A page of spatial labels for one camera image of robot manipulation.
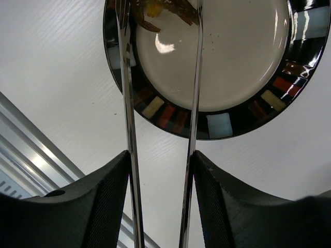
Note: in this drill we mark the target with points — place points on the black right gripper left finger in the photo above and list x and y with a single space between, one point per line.
85 213

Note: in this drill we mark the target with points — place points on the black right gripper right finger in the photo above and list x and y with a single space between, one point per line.
235 214

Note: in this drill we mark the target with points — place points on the metal serving tongs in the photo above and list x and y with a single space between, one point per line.
122 9

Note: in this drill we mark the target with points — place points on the aluminium mounting rail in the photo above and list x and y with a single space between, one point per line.
31 165

